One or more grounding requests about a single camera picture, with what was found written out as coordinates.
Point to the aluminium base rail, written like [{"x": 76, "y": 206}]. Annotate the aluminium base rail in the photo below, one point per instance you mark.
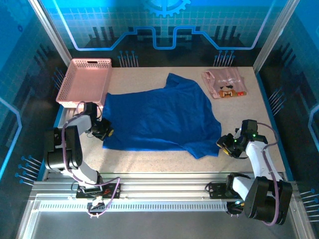
[{"x": 162, "y": 186}]

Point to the blue t-shirt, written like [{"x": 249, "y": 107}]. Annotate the blue t-shirt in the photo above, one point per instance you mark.
[{"x": 162, "y": 117}]

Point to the grey metal base plate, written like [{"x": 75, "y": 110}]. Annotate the grey metal base plate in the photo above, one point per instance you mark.
[{"x": 162, "y": 225}]

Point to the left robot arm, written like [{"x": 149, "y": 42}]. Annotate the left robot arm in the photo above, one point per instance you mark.
[{"x": 72, "y": 149}]

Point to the folded pink printed t-shirt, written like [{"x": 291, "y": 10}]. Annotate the folded pink printed t-shirt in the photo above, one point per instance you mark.
[{"x": 225, "y": 83}]

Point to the pink perforated plastic basket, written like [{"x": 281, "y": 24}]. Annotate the pink perforated plastic basket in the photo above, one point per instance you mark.
[{"x": 84, "y": 82}]

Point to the aluminium frame post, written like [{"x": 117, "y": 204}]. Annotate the aluminium frame post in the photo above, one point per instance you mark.
[
  {"x": 49, "y": 32},
  {"x": 275, "y": 32}
]

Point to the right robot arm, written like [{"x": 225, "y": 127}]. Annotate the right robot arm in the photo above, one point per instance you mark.
[{"x": 259, "y": 159}]

